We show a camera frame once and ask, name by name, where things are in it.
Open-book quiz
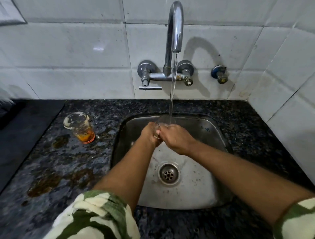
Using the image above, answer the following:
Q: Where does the black stove top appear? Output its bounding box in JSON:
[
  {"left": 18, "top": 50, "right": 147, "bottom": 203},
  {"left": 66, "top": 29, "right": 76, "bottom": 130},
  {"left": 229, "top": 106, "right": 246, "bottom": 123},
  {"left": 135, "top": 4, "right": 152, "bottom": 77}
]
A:
[{"left": 0, "top": 99, "right": 66, "bottom": 194}]

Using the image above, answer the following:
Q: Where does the chrome wall-mounted tap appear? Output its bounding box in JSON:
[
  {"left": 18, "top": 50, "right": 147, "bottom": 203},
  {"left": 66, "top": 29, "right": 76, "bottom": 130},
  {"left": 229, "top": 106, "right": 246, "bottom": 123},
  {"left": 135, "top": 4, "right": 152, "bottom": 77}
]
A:
[{"left": 137, "top": 1, "right": 194, "bottom": 91}]

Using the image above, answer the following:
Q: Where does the person's right forearm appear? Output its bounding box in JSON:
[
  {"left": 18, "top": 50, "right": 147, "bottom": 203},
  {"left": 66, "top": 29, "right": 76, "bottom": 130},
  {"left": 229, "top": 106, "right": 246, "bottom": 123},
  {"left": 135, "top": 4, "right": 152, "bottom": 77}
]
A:
[{"left": 188, "top": 141, "right": 315, "bottom": 226}]

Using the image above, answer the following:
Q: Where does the camouflage sleeve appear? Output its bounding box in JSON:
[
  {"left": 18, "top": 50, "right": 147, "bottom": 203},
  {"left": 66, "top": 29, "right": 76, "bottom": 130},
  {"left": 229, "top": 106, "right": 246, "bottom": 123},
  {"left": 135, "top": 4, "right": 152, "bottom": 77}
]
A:
[
  {"left": 44, "top": 190, "right": 141, "bottom": 239},
  {"left": 273, "top": 197, "right": 315, "bottom": 239}
]

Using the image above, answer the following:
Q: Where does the wall water valve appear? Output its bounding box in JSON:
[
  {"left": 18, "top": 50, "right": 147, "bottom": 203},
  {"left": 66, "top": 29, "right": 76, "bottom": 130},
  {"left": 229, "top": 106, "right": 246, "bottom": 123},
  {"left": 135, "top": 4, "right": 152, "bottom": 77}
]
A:
[{"left": 211, "top": 65, "right": 229, "bottom": 84}]

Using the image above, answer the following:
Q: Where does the stainless steel sink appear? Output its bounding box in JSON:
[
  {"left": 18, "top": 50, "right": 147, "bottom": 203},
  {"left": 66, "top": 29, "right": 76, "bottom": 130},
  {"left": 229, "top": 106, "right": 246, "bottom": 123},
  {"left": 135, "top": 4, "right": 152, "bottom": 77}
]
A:
[{"left": 110, "top": 114, "right": 234, "bottom": 210}]

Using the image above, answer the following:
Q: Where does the glass with orange liquid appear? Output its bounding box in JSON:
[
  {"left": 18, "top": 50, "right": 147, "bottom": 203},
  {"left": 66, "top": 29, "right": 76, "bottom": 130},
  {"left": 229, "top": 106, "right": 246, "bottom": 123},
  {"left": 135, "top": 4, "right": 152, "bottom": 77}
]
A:
[{"left": 63, "top": 111, "right": 96, "bottom": 144}]

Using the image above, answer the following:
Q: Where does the person's left forearm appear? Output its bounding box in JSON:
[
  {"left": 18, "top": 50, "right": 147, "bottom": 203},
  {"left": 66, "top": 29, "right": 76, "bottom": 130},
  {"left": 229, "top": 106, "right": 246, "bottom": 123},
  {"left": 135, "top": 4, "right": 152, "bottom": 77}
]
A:
[{"left": 93, "top": 135, "right": 158, "bottom": 212}]

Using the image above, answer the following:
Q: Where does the clear drinking glass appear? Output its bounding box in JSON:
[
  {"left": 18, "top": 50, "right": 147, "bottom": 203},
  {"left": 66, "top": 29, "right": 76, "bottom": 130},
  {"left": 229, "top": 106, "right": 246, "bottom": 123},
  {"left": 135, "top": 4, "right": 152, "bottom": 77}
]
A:
[{"left": 153, "top": 115, "right": 177, "bottom": 140}]

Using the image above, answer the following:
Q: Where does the camouflage left sleeve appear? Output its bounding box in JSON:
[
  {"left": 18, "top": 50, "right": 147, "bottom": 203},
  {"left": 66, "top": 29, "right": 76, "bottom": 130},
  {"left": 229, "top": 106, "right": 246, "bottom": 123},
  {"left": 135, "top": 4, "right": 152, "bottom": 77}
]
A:
[{"left": 44, "top": 190, "right": 141, "bottom": 239}]

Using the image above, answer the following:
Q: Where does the camouflage right sleeve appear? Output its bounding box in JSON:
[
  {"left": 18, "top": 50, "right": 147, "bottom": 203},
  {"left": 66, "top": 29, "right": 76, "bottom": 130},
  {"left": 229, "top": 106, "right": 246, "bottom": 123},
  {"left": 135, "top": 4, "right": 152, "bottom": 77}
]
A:
[{"left": 273, "top": 197, "right": 315, "bottom": 239}]

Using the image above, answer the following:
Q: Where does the person's left hand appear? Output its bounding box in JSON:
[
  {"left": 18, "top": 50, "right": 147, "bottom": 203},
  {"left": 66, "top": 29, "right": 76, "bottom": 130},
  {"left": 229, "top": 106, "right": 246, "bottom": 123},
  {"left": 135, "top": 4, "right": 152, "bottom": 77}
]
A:
[{"left": 140, "top": 122, "right": 163, "bottom": 148}]

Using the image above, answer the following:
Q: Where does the sink drain strainer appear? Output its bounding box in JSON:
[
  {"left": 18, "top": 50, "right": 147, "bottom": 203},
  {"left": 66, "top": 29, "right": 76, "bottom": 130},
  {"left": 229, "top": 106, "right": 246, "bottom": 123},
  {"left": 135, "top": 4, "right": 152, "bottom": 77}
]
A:
[{"left": 158, "top": 162, "right": 181, "bottom": 185}]

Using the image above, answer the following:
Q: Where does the person's right hand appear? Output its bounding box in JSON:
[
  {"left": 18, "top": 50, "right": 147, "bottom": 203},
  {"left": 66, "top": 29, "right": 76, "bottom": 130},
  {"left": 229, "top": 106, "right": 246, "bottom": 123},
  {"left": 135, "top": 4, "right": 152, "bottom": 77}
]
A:
[{"left": 156, "top": 124, "right": 197, "bottom": 156}]

